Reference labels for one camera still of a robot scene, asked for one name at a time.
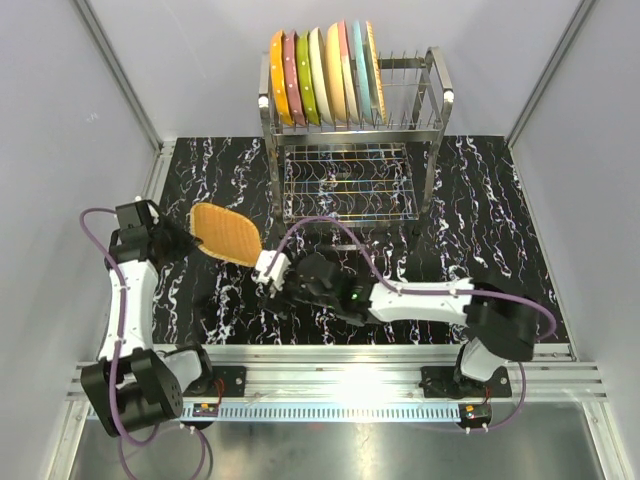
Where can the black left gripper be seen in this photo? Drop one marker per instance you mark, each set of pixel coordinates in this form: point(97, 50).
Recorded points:
point(184, 240)

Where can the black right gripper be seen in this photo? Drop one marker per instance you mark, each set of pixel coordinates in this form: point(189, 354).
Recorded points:
point(274, 305)

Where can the woven wicker tray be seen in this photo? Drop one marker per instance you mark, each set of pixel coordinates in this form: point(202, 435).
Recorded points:
point(225, 235)
point(377, 73)

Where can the pink and cream plate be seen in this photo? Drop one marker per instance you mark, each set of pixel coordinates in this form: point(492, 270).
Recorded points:
point(347, 73)

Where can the yellow-green dotted plate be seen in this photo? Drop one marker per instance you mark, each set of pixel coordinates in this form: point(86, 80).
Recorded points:
point(305, 79)

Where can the blue and cream plate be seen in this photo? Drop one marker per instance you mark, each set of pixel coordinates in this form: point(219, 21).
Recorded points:
point(365, 102)

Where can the orange dotted plate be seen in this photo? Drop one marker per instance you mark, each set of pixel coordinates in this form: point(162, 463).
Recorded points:
point(278, 78)

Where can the tan plate with bear drawing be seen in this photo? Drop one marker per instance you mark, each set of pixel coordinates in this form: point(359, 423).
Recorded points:
point(335, 76)

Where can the pink dotted plate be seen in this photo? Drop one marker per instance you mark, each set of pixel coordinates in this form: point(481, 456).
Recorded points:
point(291, 79)

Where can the cream plate with drawing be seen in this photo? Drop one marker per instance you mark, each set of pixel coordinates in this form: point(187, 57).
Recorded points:
point(317, 64)

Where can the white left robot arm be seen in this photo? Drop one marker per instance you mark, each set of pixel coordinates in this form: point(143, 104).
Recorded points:
point(130, 386)

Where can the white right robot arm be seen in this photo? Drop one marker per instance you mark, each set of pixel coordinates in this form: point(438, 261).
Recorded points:
point(501, 327)

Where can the stainless steel dish rack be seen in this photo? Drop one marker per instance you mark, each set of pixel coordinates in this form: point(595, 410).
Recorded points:
point(380, 175)

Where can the black marble pattern mat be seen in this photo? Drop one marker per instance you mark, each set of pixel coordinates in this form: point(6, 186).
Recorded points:
point(479, 225)

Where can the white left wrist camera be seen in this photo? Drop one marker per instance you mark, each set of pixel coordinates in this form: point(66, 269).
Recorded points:
point(147, 211)

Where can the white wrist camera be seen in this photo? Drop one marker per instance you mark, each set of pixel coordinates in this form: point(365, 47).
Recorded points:
point(270, 270)
point(147, 211)

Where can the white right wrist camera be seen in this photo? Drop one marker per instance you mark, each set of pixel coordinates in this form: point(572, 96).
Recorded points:
point(270, 270)

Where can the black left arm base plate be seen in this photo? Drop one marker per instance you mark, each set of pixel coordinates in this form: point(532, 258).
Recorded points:
point(227, 380)

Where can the aluminium rail frame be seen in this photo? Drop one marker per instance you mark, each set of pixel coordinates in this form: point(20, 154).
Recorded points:
point(546, 431)

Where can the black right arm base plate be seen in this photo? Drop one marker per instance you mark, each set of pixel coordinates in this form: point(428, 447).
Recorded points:
point(447, 382)

